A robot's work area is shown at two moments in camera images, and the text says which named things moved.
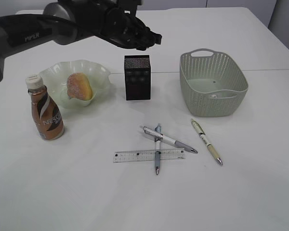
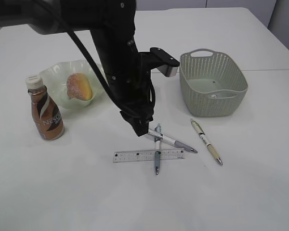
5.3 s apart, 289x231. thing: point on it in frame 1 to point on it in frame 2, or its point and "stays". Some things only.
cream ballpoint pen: (202, 134) stays
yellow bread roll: (79, 86) stays
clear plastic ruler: (122, 156) stays
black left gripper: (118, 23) to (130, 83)
